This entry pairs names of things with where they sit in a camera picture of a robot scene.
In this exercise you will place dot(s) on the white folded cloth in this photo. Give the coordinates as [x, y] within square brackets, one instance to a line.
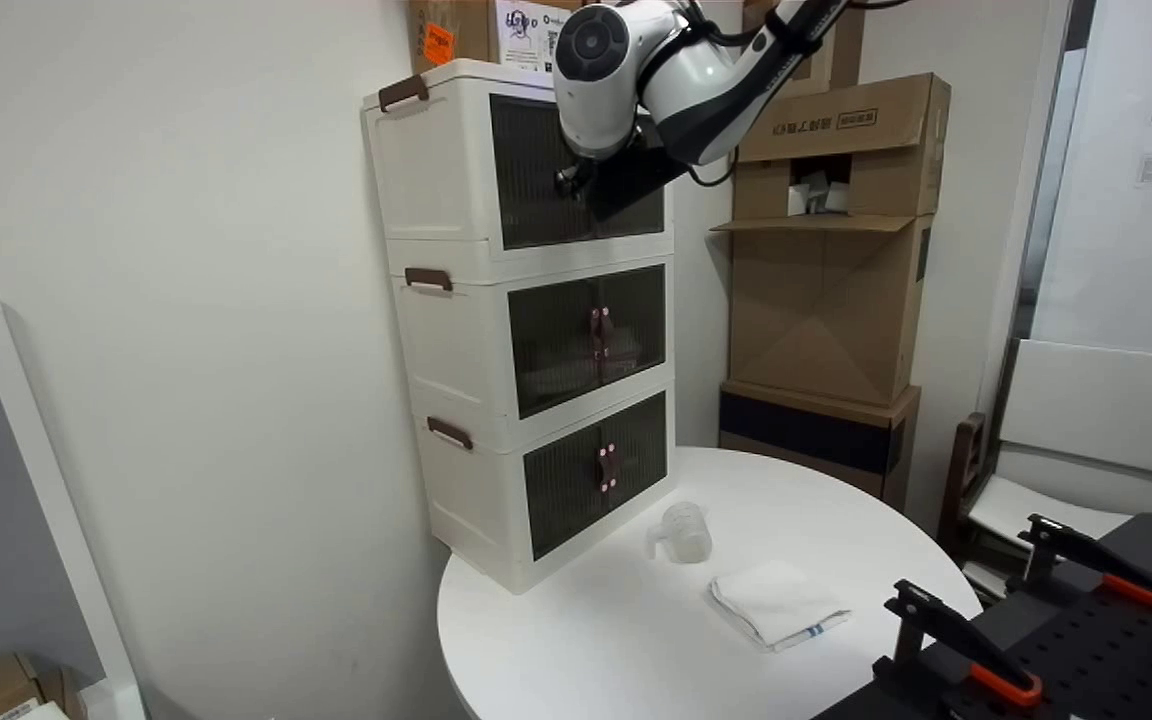
[778, 602]

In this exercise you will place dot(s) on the clear plastic cup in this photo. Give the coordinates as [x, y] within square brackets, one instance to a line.
[686, 533]

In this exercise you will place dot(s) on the brown wooden frame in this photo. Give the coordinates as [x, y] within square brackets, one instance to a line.
[961, 483]

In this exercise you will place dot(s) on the white three-tier storage cabinet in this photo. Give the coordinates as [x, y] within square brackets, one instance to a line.
[439, 186]

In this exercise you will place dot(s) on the smoked ribbed cabinet door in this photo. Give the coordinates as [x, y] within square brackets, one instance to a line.
[531, 186]
[562, 497]
[653, 221]
[643, 451]
[637, 321]
[549, 352]

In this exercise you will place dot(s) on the narrow cardboard box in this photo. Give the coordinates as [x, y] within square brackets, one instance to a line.
[846, 55]

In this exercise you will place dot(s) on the cardboard box with black band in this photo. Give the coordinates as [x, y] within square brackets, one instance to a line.
[817, 434]

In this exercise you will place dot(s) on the white foam board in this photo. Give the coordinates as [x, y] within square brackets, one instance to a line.
[1109, 404]

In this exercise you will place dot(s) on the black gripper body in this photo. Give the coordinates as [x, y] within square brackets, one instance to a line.
[637, 182]

